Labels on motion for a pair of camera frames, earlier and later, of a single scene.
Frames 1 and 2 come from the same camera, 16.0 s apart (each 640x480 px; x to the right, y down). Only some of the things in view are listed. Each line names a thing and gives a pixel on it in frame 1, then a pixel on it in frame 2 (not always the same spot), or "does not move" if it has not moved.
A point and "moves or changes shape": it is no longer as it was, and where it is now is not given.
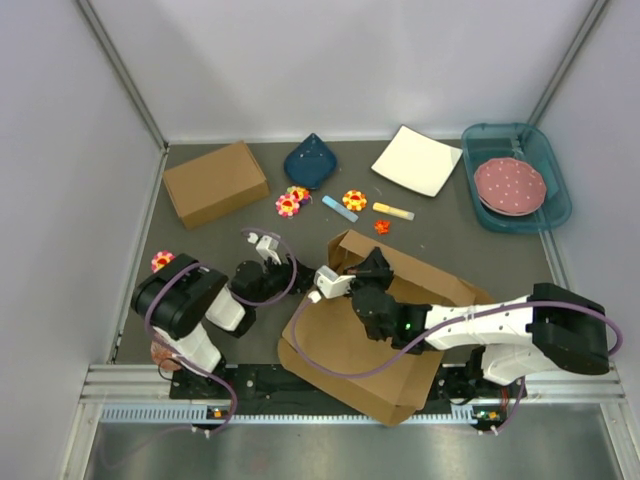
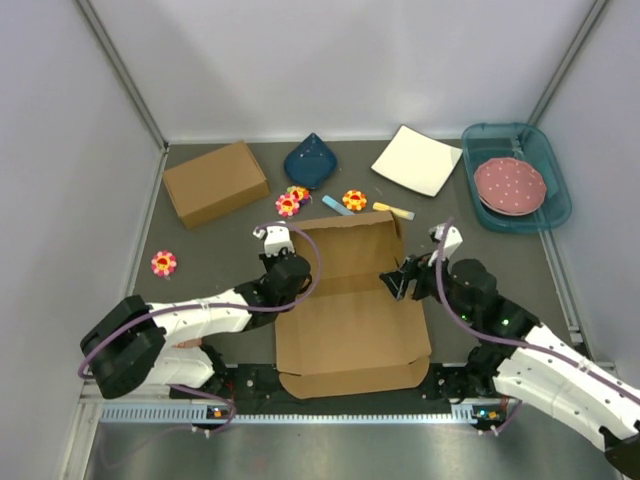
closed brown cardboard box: (214, 184) does not move
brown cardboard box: (325, 343) moves or changes shape
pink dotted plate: (509, 187) does not move
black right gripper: (375, 266) → (416, 267)
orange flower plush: (354, 200) does not move
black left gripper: (303, 278) does not move
